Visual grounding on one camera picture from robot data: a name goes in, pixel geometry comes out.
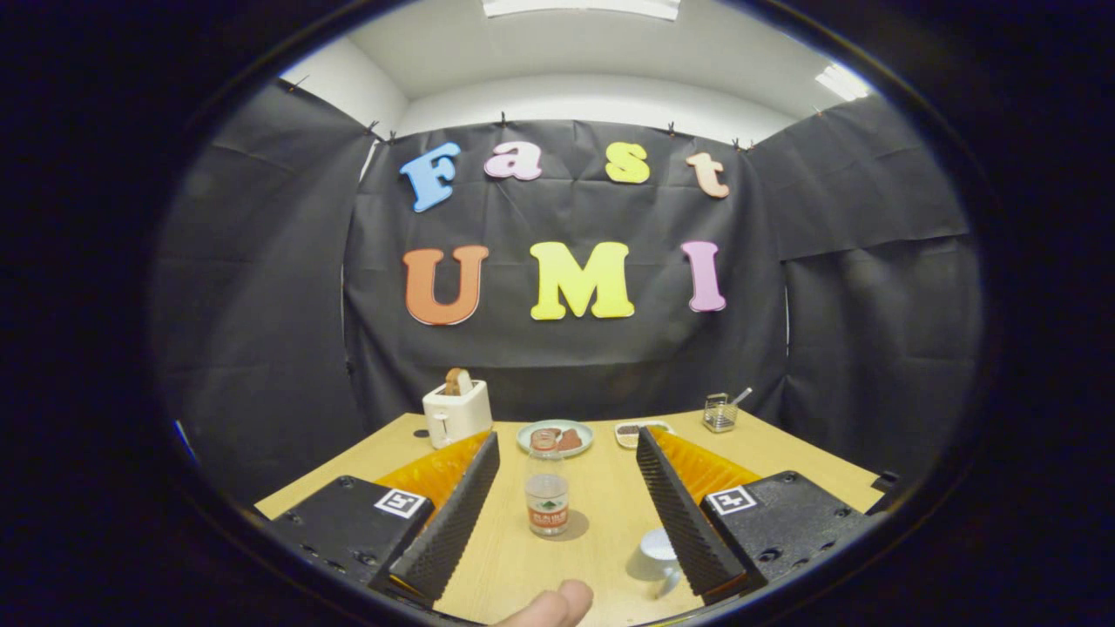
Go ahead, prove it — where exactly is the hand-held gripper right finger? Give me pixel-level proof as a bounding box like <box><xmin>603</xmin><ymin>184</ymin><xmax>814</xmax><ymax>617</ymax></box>
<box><xmin>634</xmin><ymin>426</ymin><xmax>872</xmax><ymax>607</ymax></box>

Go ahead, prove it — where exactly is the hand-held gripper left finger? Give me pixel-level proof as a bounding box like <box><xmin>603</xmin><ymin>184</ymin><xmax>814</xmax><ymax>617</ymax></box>
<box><xmin>261</xmin><ymin>429</ymin><xmax>502</xmax><ymax>603</ymax></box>

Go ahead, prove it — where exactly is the white cup with handle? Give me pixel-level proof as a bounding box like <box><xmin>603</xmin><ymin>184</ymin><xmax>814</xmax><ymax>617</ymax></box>
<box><xmin>627</xmin><ymin>527</ymin><xmax>682</xmax><ymax>600</ymax></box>

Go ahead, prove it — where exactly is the clear plastic bottle red label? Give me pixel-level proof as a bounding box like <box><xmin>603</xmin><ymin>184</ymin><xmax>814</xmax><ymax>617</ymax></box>
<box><xmin>524</xmin><ymin>428</ymin><xmax>571</xmax><ymax>538</ymax></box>

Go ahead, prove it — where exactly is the round brown coaster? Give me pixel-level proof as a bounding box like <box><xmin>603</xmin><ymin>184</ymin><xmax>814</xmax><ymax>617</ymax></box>
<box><xmin>531</xmin><ymin>509</ymin><xmax>591</xmax><ymax>543</ymax></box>

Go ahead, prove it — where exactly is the wooden table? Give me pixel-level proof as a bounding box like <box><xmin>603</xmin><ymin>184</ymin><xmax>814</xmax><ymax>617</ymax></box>
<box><xmin>254</xmin><ymin>409</ymin><xmax>885</xmax><ymax>627</ymax></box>

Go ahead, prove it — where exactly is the small divided condiment dish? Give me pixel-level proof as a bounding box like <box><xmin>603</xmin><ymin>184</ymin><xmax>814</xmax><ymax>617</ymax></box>
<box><xmin>614</xmin><ymin>421</ymin><xmax>674</xmax><ymax>450</ymax></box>

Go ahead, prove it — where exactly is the white toaster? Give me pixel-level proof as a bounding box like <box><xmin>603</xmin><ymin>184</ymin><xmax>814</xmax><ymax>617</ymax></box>
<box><xmin>422</xmin><ymin>379</ymin><xmax>494</xmax><ymax>450</ymax></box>

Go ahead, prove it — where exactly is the pale green plate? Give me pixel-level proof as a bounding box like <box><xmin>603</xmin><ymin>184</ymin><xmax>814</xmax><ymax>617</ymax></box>
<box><xmin>516</xmin><ymin>419</ymin><xmax>596</xmax><ymax>459</ymax></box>

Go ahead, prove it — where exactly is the black backdrop cloth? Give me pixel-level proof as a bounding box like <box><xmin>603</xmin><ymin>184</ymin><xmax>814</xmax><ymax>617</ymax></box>
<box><xmin>152</xmin><ymin>78</ymin><xmax>985</xmax><ymax>506</ymax></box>

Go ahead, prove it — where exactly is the small ceiling light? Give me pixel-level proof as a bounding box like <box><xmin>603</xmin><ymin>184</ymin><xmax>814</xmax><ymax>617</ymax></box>
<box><xmin>814</xmin><ymin>63</ymin><xmax>872</xmax><ymax>103</ymax></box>

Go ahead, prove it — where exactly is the long ceiling light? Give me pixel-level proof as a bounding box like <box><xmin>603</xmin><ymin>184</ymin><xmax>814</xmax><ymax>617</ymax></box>
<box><xmin>482</xmin><ymin>0</ymin><xmax>682</xmax><ymax>22</ymax></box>

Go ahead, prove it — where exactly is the wire mesh basket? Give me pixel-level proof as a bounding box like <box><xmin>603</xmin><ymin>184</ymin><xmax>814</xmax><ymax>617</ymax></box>
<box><xmin>702</xmin><ymin>393</ymin><xmax>738</xmax><ymax>434</ymax></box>

